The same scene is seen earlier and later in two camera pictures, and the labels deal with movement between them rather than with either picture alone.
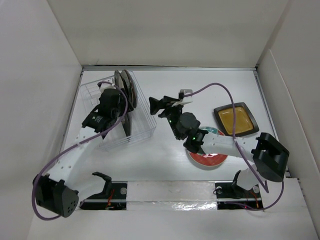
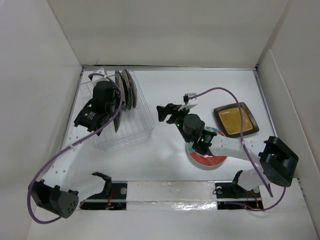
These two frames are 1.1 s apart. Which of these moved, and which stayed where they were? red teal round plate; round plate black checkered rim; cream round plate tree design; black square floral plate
Moved: black square floral plate
Stayed: round plate black checkered rim; cream round plate tree design; red teal round plate
